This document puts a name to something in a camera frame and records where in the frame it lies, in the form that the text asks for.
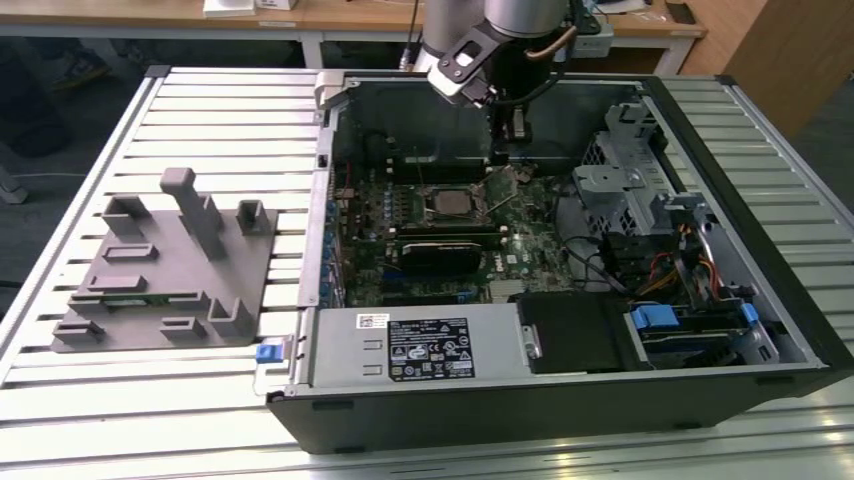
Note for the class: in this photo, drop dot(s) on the grey parts rack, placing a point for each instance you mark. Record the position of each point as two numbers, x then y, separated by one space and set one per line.
173 280

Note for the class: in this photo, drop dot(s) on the green motherboard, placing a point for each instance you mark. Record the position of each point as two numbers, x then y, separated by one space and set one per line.
533 270

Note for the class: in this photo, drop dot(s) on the black RAM slot bank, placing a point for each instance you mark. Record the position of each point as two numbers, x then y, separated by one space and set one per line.
433 172
447 232

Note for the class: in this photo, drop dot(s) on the metal disk bay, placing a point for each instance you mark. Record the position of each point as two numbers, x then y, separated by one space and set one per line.
600 200

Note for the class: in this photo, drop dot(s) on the wooden cabinet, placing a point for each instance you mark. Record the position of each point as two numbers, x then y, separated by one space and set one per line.
787 60

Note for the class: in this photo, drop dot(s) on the black open PC case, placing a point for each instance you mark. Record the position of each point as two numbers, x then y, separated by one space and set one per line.
533 415

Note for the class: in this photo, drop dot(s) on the silver CPU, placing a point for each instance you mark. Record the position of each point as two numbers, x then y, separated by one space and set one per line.
452 204

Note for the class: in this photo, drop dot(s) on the black graphics card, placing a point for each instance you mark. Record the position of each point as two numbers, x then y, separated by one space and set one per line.
440 257

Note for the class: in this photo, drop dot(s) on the silver heatsink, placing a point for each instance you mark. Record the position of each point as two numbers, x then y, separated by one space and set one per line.
507 290

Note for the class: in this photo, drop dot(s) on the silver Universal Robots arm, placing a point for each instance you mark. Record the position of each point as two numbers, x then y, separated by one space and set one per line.
520 17

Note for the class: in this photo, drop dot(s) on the blue power supply latch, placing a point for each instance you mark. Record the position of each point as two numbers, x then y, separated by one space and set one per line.
269 351

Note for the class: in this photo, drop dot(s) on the CPU socket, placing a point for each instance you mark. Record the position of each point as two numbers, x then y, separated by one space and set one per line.
423 202

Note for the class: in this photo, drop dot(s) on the small white box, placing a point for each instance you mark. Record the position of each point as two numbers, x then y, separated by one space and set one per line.
276 4

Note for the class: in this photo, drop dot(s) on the green RAM stick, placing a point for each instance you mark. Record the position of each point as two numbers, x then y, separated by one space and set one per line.
156 300

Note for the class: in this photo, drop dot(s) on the metal locking lever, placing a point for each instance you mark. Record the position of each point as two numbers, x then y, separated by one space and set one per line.
501 208
420 170

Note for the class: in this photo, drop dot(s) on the blue disk carrier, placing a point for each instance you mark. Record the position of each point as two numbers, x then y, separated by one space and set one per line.
649 319

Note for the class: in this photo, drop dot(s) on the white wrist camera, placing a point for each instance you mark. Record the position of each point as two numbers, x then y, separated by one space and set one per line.
447 82

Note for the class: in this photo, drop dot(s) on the black expansion slot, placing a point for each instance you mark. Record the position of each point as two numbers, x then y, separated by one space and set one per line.
420 300

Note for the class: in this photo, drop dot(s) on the blue plastic clip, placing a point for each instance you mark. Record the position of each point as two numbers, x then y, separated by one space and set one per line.
748 315

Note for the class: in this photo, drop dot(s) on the grey power supply unit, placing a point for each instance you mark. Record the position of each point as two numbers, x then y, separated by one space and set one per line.
347 360

